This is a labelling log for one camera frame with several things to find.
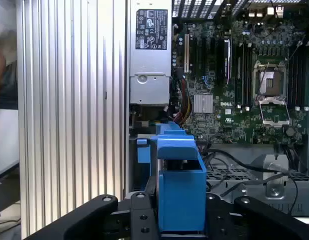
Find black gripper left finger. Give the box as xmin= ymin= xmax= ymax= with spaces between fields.
xmin=24 ymin=174 xmax=162 ymax=240

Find hard disk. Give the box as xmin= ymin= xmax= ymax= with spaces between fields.
xmin=135 ymin=121 xmax=208 ymax=237

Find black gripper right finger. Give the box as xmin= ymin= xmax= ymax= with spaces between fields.
xmin=205 ymin=192 xmax=309 ymax=240

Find black open PC case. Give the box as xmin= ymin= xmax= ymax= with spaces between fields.
xmin=124 ymin=0 xmax=309 ymax=218

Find grey metal drive cage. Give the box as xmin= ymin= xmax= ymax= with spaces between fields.
xmin=206 ymin=144 xmax=309 ymax=217

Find white expansion slot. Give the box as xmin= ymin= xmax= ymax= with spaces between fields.
xmin=183 ymin=33 xmax=190 ymax=75

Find green Dell motherboard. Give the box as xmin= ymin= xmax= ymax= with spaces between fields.
xmin=171 ymin=21 xmax=309 ymax=145

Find black monitor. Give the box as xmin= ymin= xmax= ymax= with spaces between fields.
xmin=0 ymin=161 xmax=22 ymax=222

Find silver power supply unit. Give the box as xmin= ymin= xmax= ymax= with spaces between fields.
xmin=129 ymin=0 xmax=173 ymax=106

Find red yellow power cable bundle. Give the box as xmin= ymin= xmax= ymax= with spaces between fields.
xmin=173 ymin=74 xmax=193 ymax=126

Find CPU socket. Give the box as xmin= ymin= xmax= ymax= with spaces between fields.
xmin=253 ymin=59 xmax=288 ymax=98

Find black disk wire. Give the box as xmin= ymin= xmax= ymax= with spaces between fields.
xmin=204 ymin=148 xmax=299 ymax=216
xmin=219 ymin=172 xmax=290 ymax=198

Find silver finned chipset heatsink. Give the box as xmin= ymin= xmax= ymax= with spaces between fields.
xmin=193 ymin=94 xmax=214 ymax=114

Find black graphics card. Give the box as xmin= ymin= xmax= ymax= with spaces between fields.
xmin=216 ymin=38 xmax=233 ymax=86

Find metal socket cover frame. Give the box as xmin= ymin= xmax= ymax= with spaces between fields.
xmin=258 ymin=96 xmax=292 ymax=128

